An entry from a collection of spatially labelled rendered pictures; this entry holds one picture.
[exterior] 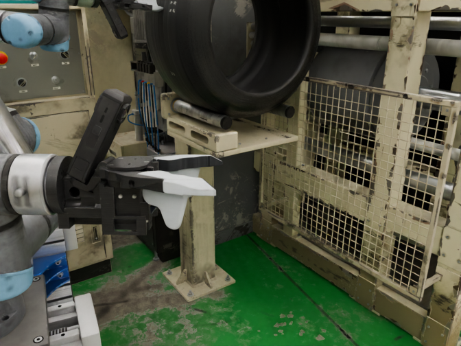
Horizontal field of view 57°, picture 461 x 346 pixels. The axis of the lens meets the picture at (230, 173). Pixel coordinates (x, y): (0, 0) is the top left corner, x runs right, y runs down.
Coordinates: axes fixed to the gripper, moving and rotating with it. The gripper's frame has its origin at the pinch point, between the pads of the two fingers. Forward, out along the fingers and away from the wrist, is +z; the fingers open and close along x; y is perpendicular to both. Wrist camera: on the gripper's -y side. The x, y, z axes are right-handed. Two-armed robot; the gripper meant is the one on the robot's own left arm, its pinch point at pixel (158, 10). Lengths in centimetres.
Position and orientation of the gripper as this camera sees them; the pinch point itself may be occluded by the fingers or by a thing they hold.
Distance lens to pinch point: 136.5
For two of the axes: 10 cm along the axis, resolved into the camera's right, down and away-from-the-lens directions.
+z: 8.2, -1.0, 5.6
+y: 0.8, -9.5, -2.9
